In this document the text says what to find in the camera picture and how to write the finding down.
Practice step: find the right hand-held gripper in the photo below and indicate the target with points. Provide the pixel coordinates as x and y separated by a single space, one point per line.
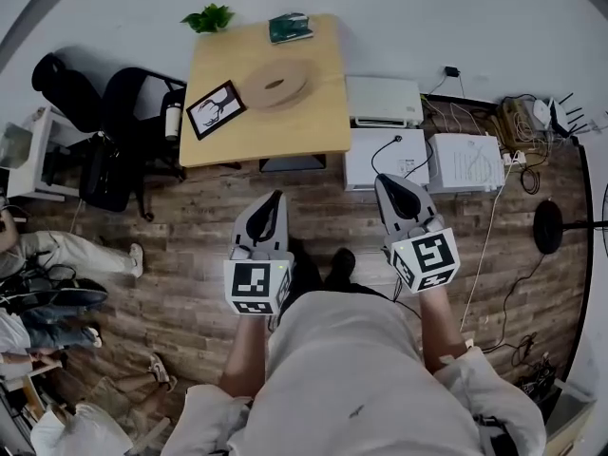
427 254

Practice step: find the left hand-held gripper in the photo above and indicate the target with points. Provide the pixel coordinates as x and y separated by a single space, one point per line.
259 283

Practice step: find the person's left forearm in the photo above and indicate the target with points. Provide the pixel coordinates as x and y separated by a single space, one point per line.
244 354

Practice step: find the person's right forearm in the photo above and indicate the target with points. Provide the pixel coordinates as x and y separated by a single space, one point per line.
439 326

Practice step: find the yellowish cardboard box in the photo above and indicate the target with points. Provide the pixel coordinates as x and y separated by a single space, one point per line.
515 121

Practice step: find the open cardboard carton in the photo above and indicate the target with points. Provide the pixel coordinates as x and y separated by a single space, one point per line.
570 416

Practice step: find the large white carton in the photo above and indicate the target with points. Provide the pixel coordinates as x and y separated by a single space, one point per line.
361 159

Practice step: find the person's black left shoe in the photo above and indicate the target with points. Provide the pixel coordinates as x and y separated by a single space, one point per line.
306 266

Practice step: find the person's black shoe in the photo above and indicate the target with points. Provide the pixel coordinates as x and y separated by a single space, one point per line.
306 266
342 265

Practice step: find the black table base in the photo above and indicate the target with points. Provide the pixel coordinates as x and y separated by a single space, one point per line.
292 163

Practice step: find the white ribbed appliance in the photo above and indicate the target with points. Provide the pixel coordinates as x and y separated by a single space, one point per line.
468 162

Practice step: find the person's black right shoe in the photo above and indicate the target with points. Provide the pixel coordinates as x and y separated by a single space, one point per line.
342 265

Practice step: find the light wooden table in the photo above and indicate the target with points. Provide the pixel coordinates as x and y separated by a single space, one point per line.
304 131

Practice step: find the flat white appliance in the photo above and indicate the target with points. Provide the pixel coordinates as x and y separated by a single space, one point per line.
382 100

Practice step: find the white power strip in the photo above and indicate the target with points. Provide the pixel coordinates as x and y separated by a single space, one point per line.
514 158

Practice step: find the black framed antler picture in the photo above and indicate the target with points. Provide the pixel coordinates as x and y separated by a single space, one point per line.
216 109

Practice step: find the white bottle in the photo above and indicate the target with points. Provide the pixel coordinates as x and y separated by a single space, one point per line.
172 121

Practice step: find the round wooden disc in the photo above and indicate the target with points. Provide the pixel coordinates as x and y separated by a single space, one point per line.
278 83

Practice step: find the black power adapter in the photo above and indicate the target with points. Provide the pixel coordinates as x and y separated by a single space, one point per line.
451 70

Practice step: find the black round stand base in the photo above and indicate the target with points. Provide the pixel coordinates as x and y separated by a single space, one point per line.
547 227

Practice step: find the black bag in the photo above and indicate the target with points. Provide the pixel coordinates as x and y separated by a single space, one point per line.
107 178

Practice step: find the black office chair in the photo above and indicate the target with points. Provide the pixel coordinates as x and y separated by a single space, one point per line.
66 90
133 112

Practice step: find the white router with antennas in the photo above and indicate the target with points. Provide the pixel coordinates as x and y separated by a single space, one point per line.
553 114

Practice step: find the person's white shirt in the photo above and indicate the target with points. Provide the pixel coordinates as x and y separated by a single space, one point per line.
351 387

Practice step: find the green potted plant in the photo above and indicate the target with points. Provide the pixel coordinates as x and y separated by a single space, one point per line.
209 17

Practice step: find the white side cabinet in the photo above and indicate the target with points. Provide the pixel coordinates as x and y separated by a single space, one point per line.
43 155

